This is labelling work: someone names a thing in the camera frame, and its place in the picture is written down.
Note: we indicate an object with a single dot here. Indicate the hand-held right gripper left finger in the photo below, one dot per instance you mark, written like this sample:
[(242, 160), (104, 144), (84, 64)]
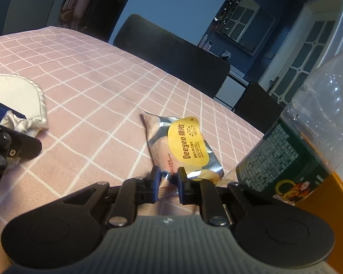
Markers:
[(154, 185)]

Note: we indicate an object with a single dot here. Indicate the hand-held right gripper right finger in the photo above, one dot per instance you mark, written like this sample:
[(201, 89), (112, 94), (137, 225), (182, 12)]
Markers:
[(182, 187)]

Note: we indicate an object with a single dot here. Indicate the white satin cloth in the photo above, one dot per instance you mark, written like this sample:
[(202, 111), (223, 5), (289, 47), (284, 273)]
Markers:
[(17, 97)]

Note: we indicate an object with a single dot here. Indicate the silver snack packet yellow label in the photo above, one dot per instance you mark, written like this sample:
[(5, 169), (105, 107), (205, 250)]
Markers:
[(183, 142)]

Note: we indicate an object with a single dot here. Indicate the white box with orange rim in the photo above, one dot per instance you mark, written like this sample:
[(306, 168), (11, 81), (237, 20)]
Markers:
[(341, 205)]

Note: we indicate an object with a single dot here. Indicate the pink checked tablecloth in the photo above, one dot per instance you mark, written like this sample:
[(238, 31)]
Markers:
[(88, 77)]

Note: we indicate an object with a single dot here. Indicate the white cabinet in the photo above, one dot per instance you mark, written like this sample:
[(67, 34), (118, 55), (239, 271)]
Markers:
[(231, 91)]

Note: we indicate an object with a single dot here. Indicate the black chair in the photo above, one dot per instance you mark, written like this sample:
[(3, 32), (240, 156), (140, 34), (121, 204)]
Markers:
[(260, 111), (171, 48)]

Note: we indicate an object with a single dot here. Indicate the hanging pink bags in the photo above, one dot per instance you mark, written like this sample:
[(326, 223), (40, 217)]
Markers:
[(74, 8)]

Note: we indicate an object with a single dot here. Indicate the pink bottles on counter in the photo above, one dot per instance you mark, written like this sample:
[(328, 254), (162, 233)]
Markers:
[(207, 42)]

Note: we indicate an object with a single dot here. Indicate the clear plastic bottle green label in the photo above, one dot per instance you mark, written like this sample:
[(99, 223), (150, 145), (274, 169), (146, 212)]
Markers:
[(317, 97)]

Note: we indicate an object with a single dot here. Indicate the white glazed door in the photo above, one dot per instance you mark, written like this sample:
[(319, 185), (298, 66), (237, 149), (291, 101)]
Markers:
[(305, 54)]

